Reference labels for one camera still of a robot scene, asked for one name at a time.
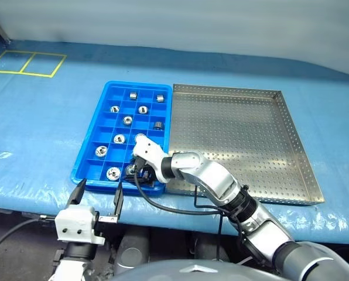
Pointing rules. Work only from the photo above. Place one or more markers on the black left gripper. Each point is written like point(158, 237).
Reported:
point(97, 226)

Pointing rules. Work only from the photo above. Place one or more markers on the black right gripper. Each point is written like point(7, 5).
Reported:
point(147, 177)

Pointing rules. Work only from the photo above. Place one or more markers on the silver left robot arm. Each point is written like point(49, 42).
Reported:
point(79, 250)

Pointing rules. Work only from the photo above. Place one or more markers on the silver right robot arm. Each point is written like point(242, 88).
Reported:
point(215, 178)

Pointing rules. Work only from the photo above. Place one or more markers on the blue compartment tray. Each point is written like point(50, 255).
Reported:
point(110, 128)

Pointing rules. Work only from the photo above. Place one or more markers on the dark grey rounded housing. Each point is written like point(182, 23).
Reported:
point(132, 251)
point(203, 246)

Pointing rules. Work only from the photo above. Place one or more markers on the blue plastic table cover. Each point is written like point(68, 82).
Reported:
point(45, 117)

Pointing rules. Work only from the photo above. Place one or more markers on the perforated stainless steel tray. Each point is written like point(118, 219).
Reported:
point(236, 131)

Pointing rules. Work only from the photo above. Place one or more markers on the grey robot torso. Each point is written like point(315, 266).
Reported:
point(192, 272)

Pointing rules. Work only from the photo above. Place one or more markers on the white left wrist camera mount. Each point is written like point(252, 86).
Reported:
point(75, 224)

